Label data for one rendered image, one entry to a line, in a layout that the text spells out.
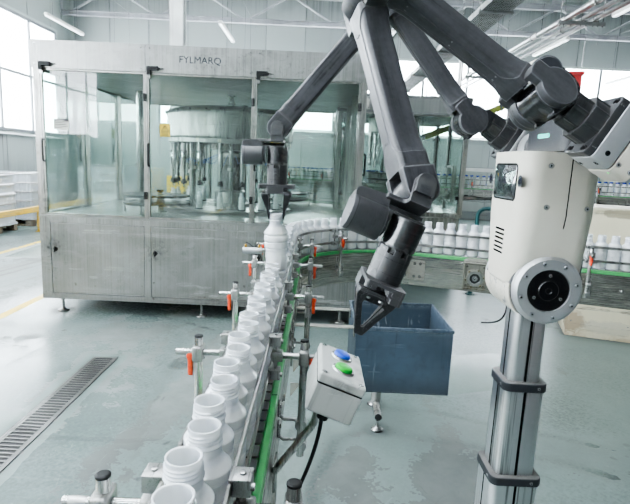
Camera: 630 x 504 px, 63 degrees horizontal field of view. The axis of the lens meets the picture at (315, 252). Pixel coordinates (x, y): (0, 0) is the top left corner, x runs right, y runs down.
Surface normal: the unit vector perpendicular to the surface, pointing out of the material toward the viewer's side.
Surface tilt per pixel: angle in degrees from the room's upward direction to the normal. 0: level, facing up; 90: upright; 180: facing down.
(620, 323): 89
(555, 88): 65
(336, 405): 90
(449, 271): 90
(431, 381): 90
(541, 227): 101
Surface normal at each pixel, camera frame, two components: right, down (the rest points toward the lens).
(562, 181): 0.00, 0.17
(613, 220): -0.31, 0.15
